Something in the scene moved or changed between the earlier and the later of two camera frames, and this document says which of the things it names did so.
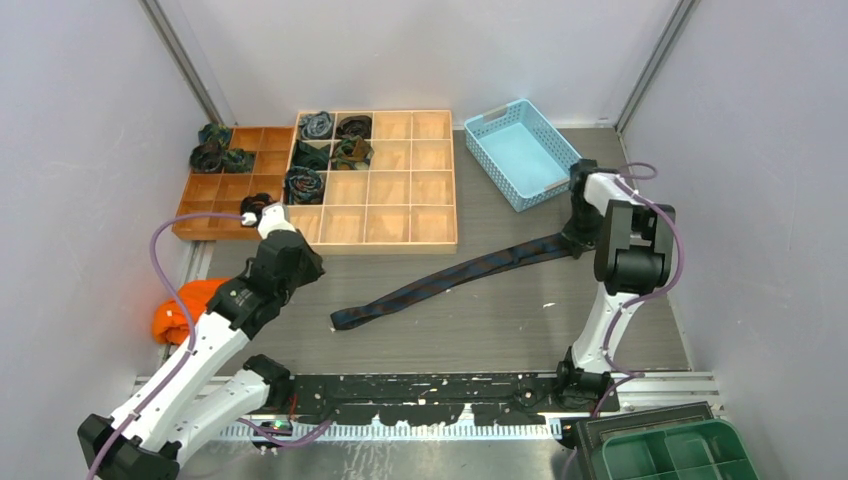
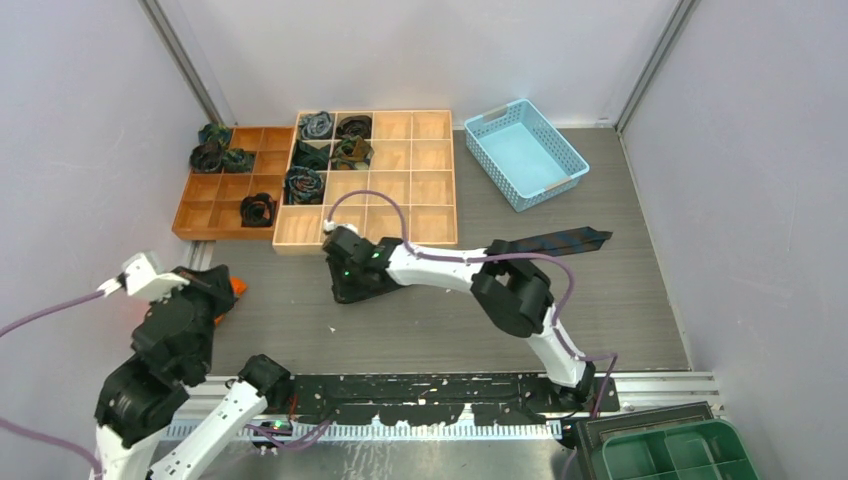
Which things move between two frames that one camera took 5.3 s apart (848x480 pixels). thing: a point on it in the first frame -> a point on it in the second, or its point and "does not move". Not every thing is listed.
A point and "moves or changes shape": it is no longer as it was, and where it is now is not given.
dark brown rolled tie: [357, 125] does not move
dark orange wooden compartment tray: [222, 193] does not move
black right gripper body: [583, 226] -> [347, 280]
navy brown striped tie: [354, 315] moves or changes shape
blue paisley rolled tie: [303, 186] does not move
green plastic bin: [712, 450] does not move
